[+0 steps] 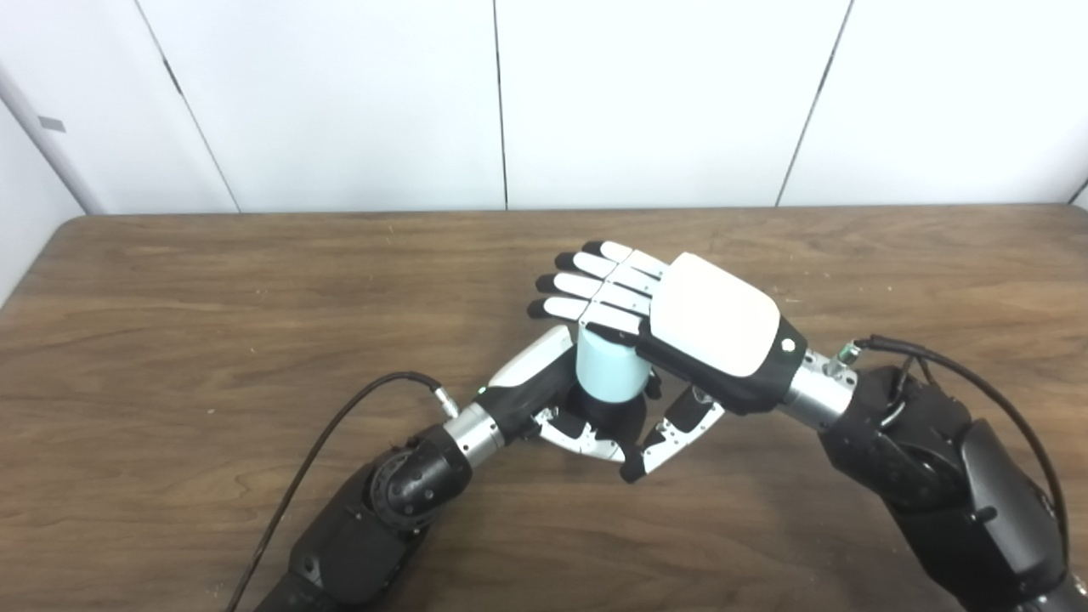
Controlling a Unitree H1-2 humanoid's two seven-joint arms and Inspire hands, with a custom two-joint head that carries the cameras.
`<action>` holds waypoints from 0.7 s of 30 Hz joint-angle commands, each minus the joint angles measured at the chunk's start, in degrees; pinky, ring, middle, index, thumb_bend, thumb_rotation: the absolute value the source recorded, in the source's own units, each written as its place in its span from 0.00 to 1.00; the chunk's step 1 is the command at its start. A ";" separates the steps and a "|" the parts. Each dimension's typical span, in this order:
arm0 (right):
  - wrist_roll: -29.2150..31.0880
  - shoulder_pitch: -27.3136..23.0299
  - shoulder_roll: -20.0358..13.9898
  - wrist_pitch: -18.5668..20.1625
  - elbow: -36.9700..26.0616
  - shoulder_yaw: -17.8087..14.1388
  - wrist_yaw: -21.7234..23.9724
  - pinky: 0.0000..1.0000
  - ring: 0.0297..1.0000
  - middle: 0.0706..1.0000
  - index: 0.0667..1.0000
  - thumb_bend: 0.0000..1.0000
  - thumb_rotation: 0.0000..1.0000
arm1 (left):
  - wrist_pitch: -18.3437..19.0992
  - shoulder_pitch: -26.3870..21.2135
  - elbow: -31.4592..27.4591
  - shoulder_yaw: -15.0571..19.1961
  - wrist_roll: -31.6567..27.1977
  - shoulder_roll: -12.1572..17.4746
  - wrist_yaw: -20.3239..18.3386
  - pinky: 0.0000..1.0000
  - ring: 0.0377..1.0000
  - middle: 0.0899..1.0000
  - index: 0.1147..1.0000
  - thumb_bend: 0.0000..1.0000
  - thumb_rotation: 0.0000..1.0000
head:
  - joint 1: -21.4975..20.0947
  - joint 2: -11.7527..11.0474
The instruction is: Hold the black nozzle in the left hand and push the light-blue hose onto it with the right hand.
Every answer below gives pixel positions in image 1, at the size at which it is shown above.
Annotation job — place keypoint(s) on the black and white right hand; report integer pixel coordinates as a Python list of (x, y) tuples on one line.
[(714, 323)]

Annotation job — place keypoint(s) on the black and white left hand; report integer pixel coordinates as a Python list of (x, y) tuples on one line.
[(531, 382)]

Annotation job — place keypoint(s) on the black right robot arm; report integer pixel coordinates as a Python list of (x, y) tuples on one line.
[(935, 459)]

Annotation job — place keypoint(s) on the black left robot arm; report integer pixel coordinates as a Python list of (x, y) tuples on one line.
[(365, 527)]

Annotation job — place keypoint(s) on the white corner post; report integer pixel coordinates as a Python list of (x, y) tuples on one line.
[(75, 170)]

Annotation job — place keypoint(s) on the small grey wall tag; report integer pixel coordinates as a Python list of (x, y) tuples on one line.
[(52, 123)]

